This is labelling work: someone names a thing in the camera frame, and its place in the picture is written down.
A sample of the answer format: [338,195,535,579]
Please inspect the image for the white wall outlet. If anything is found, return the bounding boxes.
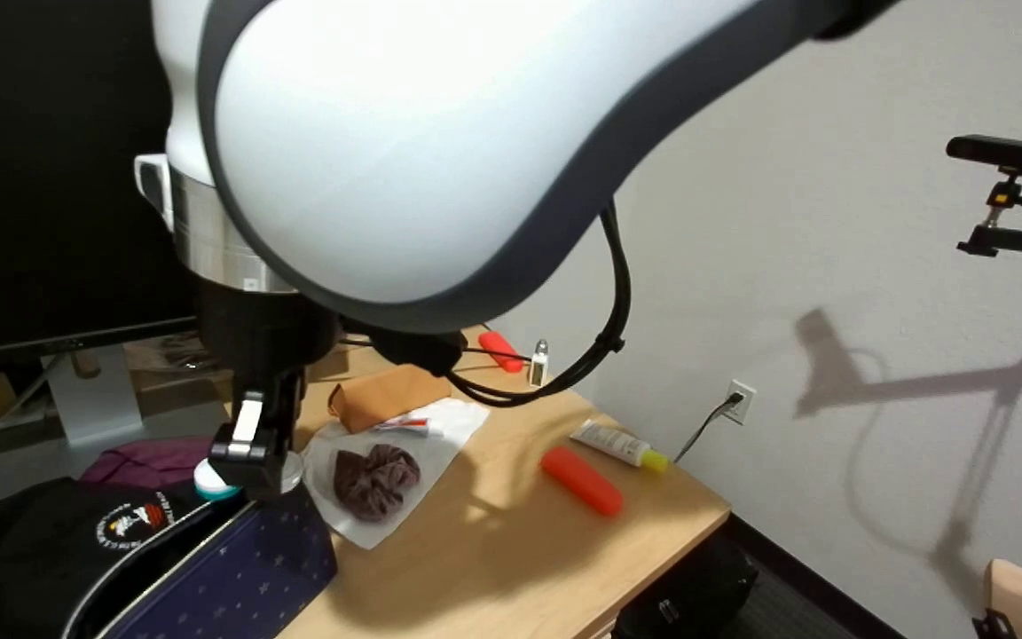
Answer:
[721,377,759,425]

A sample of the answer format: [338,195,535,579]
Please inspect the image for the white patterned plate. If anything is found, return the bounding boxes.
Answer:
[295,395,492,555]

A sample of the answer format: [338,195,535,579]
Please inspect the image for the dark cable clutter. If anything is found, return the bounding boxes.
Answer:
[130,331,211,379]

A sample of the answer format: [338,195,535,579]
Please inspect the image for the black stand base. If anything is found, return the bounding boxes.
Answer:
[968,605,1018,639]

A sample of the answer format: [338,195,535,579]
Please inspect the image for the black cap white crest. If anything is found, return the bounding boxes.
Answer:
[0,477,224,639]

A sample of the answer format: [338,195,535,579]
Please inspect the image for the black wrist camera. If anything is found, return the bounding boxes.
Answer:
[365,325,468,379]

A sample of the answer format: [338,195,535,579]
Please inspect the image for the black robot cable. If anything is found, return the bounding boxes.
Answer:
[443,193,633,411]

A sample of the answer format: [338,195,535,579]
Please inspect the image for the red-handled screwdriver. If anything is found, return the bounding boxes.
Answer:
[476,326,539,379]

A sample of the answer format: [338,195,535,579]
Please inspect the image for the black camera bar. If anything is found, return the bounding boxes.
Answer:
[942,132,1022,182]

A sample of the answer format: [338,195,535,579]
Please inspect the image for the black power cable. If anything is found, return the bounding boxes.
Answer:
[668,395,745,469]

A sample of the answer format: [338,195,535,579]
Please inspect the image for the white tube yellow cap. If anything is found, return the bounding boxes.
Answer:
[566,419,674,477]

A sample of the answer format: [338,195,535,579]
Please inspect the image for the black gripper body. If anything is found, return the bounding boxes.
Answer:
[186,280,346,383]

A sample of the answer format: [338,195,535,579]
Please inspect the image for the red oblong object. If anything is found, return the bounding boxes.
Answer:
[539,444,629,522]

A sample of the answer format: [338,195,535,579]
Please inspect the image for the silver monitor stand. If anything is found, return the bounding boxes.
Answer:
[41,345,150,452]

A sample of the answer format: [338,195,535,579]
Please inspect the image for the navy dotted pouch bag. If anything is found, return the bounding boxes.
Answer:
[61,489,345,639]

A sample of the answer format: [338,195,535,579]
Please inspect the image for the white peanut-shaped object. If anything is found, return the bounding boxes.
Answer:
[190,457,241,505]

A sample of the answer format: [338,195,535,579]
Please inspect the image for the brown wedge case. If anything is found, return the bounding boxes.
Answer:
[326,363,452,438]

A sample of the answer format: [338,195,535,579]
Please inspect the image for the maroon scrunchie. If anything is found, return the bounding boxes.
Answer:
[329,439,423,526]

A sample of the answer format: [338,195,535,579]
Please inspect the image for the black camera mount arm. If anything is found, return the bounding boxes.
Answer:
[953,176,1022,312]

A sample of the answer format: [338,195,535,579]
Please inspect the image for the black monitor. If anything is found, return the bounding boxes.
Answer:
[0,0,202,363]

